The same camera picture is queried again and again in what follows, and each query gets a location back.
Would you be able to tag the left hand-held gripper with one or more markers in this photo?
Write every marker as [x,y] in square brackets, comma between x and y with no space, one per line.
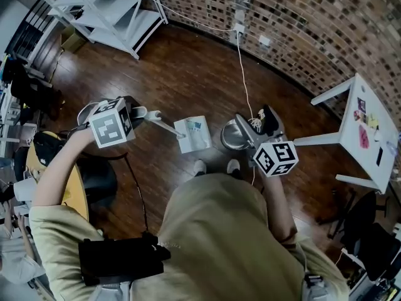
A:
[109,124]

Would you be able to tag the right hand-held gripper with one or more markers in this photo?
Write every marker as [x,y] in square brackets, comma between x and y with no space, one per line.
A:
[275,158]

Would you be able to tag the metal bucket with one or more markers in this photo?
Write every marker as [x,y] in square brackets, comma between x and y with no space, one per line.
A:
[232,136]

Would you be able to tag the person's left forearm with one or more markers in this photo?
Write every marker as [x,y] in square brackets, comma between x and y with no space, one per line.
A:
[59,168]

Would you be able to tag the person's right forearm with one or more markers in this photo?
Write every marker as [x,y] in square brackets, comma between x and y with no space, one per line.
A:
[279,209]

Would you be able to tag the person's right white shoe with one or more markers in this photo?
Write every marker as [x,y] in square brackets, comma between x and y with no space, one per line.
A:
[233,165]

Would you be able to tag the person's white shoe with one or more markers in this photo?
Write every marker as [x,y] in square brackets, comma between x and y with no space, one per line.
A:
[233,165]
[200,166]

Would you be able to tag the person's black trousers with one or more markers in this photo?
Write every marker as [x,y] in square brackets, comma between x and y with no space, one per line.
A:
[216,174]

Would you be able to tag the person's left white shoe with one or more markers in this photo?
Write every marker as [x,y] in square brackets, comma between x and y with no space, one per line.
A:
[200,166]

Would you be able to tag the white shelf unit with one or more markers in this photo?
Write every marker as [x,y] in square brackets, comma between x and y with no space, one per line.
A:
[125,24]

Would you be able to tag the cardboard box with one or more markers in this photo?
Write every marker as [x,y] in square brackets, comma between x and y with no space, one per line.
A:
[73,41]

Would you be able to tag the black bag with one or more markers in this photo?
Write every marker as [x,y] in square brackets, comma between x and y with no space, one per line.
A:
[47,150]

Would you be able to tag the round wooden table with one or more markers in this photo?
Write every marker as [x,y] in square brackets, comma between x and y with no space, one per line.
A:
[78,193]

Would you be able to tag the dark printed cards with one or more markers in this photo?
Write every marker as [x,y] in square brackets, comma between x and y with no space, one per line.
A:
[361,108]

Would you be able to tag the pink packet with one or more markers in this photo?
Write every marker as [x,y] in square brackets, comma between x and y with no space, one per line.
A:
[363,136]

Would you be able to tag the black jacket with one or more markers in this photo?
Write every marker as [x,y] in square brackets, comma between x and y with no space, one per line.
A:
[31,89]

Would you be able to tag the white rectangular table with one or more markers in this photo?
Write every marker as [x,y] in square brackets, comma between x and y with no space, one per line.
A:
[363,161]

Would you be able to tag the yellow wrapper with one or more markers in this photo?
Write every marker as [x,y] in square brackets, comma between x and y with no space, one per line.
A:
[372,121]

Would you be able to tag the person's beige shirt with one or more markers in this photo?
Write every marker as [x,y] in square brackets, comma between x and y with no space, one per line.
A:
[219,237]

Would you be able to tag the black phone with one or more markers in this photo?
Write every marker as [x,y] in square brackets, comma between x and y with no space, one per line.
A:
[379,156]

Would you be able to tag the small clear water bottle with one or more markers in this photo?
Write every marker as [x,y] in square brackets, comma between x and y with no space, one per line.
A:
[392,146]

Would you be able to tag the white lamp shade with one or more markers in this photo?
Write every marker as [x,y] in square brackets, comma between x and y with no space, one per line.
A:
[25,189]

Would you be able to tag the black metal railing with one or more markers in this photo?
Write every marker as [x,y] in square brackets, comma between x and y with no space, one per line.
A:
[31,27]

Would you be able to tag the black chest pack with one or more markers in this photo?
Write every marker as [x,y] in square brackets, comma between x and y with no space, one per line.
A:
[119,259]

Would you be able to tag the black office chair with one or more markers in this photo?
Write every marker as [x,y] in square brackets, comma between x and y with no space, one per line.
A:
[369,240]

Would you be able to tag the grey chest harness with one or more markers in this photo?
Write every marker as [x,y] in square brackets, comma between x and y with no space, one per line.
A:
[313,288]

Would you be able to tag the white cabinet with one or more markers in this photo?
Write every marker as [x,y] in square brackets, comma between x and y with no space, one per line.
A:
[376,287]

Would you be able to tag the white wall outlet plate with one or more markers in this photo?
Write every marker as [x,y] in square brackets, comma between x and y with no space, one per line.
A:
[264,40]

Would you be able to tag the white wall socket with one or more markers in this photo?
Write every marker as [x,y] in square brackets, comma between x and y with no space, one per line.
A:
[239,28]

